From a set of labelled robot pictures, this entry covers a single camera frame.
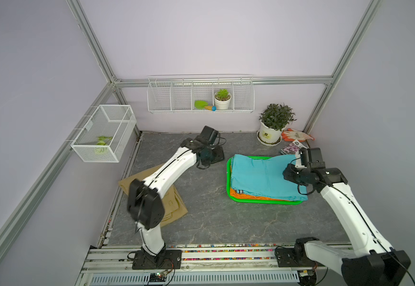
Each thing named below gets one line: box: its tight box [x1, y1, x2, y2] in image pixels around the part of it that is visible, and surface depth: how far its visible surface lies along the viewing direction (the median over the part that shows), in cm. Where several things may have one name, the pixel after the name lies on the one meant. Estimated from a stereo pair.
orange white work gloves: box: [281, 128, 315, 142], surface depth 121 cm
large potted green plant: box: [256, 103, 297, 147], surface depth 107 cm
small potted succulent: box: [213, 88, 232, 111], surface depth 93 cm
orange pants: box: [229, 187, 290, 202], surface depth 84 cm
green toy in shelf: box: [194, 100, 218, 112], surface depth 103 cm
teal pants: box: [231, 154, 309, 201], surface depth 90 cm
